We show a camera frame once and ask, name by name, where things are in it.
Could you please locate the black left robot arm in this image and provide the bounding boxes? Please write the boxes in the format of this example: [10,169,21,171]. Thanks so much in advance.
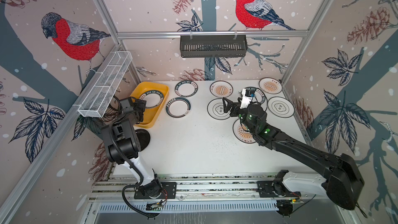
[101,96,167,199]

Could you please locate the yellow plastic bin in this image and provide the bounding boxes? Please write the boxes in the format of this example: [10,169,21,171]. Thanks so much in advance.
[130,82,170,129]

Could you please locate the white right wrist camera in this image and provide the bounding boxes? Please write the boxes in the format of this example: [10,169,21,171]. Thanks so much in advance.
[240,88,256,109]

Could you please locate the black round plate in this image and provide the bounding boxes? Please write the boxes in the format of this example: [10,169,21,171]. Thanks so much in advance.
[135,129,151,151]

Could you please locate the white wire basket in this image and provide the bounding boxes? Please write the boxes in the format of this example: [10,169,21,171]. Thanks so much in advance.
[78,51,132,118]

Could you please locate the black hanging basket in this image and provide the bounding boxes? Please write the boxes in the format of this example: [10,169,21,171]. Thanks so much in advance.
[180,35,248,58]

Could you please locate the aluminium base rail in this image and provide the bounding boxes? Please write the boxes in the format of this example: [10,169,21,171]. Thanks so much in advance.
[88,174,340,215]

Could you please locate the horizontal aluminium frame bar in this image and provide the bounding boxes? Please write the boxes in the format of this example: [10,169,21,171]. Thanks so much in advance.
[117,30,309,40]

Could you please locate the green rimmed lettered plate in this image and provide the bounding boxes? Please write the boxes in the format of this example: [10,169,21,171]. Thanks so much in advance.
[175,80,198,97]

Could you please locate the aluminium frame post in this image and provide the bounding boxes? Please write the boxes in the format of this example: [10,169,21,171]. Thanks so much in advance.
[80,0,142,85]

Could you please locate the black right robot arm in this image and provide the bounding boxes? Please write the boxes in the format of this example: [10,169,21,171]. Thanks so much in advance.
[142,99,364,210]

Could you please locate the white black pattern plate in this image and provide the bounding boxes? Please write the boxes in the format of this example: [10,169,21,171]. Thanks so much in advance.
[207,99,230,120]
[267,96,295,118]

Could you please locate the orange sunburst plate corner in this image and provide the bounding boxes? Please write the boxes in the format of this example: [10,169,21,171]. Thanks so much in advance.
[259,77,283,94]

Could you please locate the green red rimmed plate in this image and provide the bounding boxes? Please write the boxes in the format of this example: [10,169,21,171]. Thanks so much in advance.
[165,97,191,118]

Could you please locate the orange sunburst plate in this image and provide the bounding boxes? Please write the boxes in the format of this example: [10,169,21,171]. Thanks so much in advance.
[209,80,233,98]
[232,119,256,144]

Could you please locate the orange sunburst plate front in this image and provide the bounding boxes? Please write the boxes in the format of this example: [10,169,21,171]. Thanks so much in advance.
[232,119,256,144]

